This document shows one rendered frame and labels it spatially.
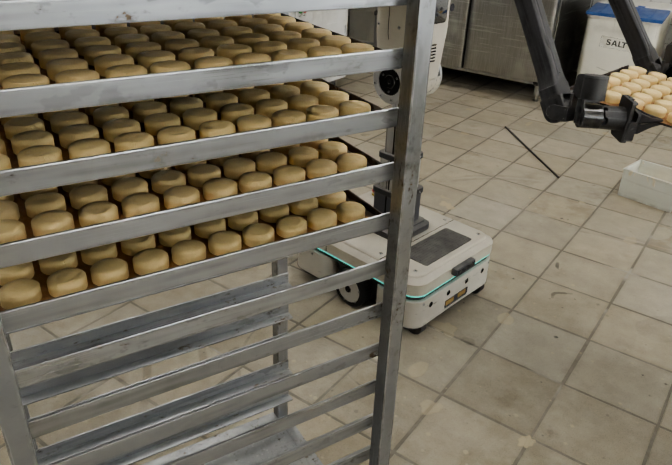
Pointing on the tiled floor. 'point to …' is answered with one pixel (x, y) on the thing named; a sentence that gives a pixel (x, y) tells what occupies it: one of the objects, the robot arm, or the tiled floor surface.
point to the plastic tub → (648, 184)
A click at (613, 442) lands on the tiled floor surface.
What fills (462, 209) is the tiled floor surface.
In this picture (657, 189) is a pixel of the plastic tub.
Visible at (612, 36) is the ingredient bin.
